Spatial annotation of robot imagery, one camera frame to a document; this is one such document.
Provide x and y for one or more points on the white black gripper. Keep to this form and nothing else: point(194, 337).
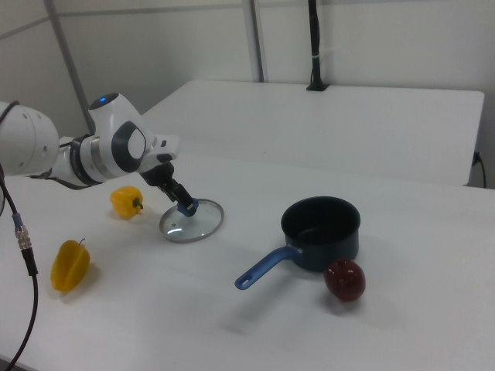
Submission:
point(167, 148)

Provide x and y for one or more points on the glass lid with blue knob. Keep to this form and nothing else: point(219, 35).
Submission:
point(193, 224)

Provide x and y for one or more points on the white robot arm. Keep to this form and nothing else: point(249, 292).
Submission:
point(77, 150)

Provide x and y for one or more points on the yellow bell pepper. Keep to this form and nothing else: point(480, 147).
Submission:
point(124, 201)

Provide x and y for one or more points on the yellow starfruit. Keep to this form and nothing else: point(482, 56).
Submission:
point(70, 270)

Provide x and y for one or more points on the dark blue saucepan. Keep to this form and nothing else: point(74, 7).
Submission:
point(321, 235)

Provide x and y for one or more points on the grey partition frame post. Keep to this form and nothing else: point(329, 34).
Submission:
point(258, 38)
point(71, 65)

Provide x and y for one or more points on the black camera pole with base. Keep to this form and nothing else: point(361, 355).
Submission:
point(316, 50)

